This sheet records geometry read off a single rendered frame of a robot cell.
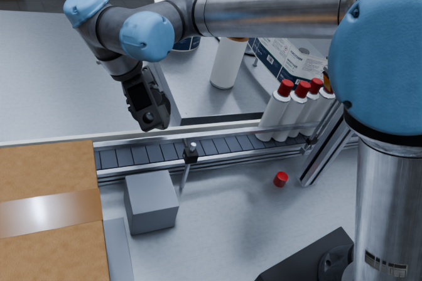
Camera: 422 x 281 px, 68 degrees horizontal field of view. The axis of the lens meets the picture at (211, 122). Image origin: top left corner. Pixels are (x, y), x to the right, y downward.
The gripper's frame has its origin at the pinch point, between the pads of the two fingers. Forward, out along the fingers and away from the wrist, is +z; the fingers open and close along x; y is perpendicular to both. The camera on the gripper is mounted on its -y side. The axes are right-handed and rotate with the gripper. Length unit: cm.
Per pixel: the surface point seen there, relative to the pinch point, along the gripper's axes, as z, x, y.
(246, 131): 10.7, -18.6, -4.1
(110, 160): 0.6, 15.2, -1.8
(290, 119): 16.7, -31.9, -2.6
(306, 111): 17.9, -37.6, -1.6
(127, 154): 2.8, 11.4, -0.4
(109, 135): -2.2, 13.2, 3.4
